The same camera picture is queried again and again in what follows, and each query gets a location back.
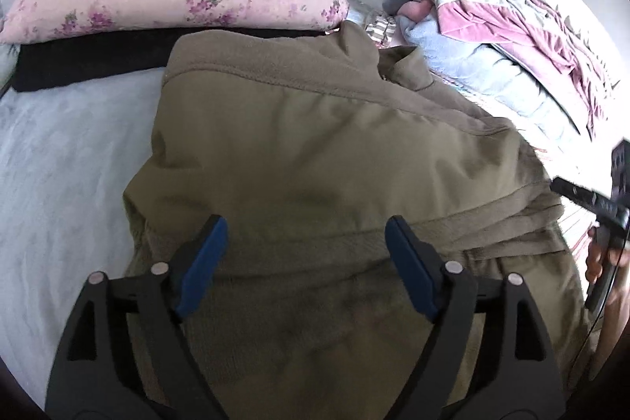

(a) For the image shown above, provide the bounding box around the person's right forearm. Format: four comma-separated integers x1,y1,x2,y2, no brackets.
595,248,630,362

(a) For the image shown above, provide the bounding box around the small striped cloth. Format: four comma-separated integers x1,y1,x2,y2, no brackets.
363,13,398,46

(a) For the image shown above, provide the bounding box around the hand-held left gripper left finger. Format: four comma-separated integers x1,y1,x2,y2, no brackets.
45,214,230,420

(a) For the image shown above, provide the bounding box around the black folded cloth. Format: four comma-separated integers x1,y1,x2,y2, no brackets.
12,26,338,94

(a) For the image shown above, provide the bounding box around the light blue blanket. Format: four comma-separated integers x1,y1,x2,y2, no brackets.
394,14,591,150

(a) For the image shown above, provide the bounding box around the pink and grey quilt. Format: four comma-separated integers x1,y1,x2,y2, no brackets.
385,0,622,140

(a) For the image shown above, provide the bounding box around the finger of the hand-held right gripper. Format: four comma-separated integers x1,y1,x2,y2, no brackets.
550,176,630,230

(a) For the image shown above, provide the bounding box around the person's right hand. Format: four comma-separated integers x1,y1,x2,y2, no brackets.
585,227,607,285

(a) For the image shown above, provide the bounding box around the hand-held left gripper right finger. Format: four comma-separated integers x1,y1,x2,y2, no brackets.
385,215,567,420

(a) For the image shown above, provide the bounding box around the light grey bed cover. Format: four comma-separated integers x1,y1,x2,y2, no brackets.
0,41,169,403

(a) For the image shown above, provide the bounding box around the olive green zip jacket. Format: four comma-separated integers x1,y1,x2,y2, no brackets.
120,21,592,420

